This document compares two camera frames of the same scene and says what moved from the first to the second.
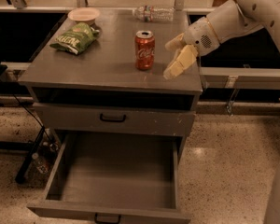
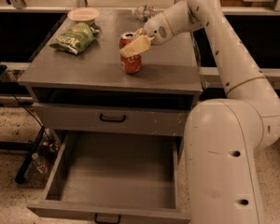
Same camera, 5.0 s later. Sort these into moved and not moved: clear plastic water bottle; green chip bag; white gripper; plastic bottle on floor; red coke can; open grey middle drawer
Moved: red coke can; white gripper
Not moved: open grey middle drawer; clear plastic water bottle; plastic bottle on floor; green chip bag
